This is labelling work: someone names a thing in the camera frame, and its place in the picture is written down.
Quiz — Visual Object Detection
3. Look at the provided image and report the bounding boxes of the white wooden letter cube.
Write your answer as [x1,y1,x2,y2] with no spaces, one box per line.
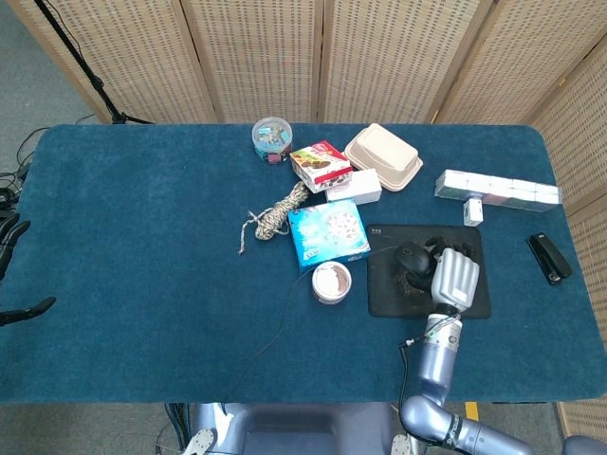
[462,197,486,228]

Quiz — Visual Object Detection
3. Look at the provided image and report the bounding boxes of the clear jar of rubber bands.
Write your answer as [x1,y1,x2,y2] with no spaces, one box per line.
[310,260,354,305]

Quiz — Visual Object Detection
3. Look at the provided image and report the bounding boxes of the black tripod stand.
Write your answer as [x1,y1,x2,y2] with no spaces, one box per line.
[32,0,156,126]

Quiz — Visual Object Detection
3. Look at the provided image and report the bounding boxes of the blue-grey robot torso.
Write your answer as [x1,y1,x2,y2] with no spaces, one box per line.
[163,401,419,455]

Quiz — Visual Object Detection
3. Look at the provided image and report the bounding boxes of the braided rope bundle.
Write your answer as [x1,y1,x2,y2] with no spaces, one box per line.
[237,180,311,256]

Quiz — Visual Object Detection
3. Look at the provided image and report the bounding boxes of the black printed mouse pad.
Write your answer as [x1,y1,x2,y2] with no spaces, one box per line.
[366,224,493,320]

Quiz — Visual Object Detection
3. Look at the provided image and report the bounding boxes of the black stapler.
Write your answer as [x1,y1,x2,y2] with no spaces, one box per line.
[526,232,574,287]

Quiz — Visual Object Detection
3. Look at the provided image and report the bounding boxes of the blue carpet table cover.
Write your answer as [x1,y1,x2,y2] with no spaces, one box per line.
[0,123,604,405]

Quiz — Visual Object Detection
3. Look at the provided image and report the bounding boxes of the black floor cables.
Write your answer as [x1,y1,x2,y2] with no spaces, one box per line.
[0,112,97,224]

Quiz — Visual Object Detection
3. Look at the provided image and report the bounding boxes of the clear jar of binder clips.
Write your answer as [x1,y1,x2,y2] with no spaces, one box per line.
[250,116,294,165]

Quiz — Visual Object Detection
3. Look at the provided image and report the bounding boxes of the woven wicker folding screen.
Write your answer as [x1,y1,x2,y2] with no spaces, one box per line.
[6,0,607,445]

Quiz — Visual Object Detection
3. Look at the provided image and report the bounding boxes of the long white multicolour box pack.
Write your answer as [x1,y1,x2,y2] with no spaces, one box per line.
[433,168,564,212]

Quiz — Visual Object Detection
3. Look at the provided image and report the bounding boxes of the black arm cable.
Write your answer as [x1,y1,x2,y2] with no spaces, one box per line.
[398,336,429,410]

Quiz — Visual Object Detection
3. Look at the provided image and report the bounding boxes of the blue cookie box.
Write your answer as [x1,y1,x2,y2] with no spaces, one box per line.
[287,198,372,274]

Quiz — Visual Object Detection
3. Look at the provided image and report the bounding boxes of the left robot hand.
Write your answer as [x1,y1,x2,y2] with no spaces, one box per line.
[0,212,58,328]

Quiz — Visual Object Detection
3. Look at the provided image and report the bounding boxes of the beige lidded food container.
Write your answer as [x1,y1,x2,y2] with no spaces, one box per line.
[343,122,425,193]

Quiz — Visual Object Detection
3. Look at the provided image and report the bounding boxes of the plain white cardboard box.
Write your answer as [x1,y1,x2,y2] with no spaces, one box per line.
[324,168,383,207]

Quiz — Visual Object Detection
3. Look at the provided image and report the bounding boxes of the black computer mouse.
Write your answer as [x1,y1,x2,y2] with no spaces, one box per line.
[394,241,435,279]

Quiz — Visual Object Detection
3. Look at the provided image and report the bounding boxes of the red white chocolate biscuit box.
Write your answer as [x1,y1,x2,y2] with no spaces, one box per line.
[288,139,355,195]

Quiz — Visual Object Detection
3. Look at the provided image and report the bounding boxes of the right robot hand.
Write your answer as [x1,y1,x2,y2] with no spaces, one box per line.
[407,236,482,315]

